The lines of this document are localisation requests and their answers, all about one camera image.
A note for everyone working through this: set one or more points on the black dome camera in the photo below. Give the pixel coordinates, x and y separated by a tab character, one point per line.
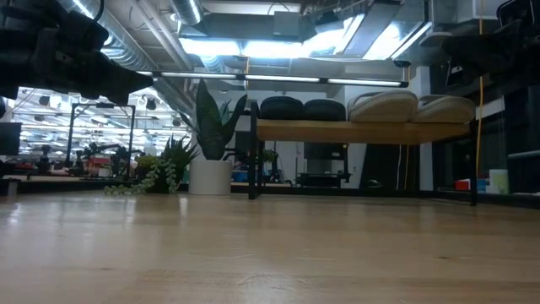
401	64

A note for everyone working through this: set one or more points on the wooden shelf with black legs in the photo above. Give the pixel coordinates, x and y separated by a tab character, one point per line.
337	131

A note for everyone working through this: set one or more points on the blue box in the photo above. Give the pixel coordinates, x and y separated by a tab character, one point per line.
482	186

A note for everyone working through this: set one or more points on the red box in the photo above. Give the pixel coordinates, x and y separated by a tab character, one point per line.
462	185

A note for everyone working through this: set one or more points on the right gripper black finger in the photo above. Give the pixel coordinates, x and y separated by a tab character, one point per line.
472	42
481	62

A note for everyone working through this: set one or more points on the black background cart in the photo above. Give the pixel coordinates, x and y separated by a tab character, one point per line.
325	152

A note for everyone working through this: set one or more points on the pale green container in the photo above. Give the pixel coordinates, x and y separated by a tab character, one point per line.
499	181

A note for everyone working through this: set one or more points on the dark background monitor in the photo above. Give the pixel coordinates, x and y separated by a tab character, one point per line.
10	139

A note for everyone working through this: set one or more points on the black background stand frame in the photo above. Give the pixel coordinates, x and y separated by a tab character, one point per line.
104	105

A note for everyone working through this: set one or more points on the rectangular silver air duct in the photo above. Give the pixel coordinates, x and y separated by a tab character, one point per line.
379	25

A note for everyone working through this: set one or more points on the small trailing succulent plant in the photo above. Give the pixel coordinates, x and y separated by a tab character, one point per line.
169	169

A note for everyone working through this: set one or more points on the black case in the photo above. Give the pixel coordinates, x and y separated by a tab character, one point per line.
525	173

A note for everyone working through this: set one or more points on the small silver spiral duct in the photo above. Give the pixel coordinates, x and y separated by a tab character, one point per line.
187	10

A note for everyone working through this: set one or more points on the snake plant in white pot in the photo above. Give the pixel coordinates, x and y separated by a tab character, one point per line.
210	177

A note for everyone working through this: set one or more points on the grey ceiling junction box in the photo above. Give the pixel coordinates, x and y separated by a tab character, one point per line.
287	23

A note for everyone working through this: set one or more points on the small green background plant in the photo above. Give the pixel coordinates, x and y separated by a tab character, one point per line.
270	155

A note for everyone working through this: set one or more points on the large silver spiral duct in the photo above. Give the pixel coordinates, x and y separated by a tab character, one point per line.
126	46

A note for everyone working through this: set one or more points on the long linear ceiling light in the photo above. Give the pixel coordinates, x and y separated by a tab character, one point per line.
278	78

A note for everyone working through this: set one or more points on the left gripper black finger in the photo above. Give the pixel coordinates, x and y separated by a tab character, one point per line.
124	69
111	90

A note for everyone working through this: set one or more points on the grey foam slide sandal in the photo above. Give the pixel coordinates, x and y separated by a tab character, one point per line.
381	107
445	110

